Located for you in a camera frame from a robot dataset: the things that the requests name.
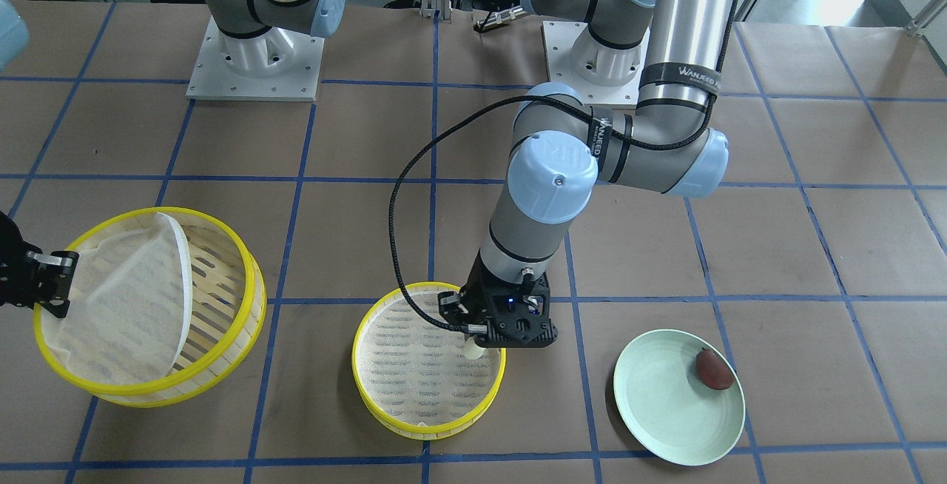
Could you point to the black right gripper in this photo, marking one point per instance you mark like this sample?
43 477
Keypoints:
10 262

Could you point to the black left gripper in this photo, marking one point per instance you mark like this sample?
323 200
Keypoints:
474 293

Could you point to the white steamed bun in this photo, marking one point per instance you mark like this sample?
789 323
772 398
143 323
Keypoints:
471 350

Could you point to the yellow steamer layer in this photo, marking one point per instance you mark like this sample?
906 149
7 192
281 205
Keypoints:
414 365
228 308

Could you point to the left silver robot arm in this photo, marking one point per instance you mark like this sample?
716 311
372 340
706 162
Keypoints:
561 147

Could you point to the white steamer liner cloth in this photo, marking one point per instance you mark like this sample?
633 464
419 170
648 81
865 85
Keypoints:
414 365

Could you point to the folded white liner cloth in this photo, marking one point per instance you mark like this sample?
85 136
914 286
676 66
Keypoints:
130 303

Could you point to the pale green plate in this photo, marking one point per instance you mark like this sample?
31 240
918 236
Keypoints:
667 408

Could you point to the brown sweet potato bun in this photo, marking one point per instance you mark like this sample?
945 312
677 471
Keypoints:
713 371

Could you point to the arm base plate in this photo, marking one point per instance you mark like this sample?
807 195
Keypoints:
575 58
279 65

